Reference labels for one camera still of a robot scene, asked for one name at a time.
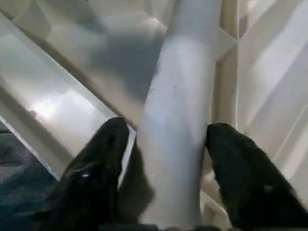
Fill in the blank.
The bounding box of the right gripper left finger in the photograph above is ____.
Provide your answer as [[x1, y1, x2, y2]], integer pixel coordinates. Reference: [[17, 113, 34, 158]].
[[33, 117, 130, 231]]

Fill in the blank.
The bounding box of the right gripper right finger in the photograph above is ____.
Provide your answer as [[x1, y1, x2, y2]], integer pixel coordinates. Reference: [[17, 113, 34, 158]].
[[205, 122, 308, 231]]

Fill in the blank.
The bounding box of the white plastic table leg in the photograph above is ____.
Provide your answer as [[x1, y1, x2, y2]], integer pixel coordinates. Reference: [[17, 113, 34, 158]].
[[136, 0, 223, 228]]

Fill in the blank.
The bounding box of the white plastic table top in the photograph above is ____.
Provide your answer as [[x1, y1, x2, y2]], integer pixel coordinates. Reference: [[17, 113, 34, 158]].
[[0, 0, 308, 231]]

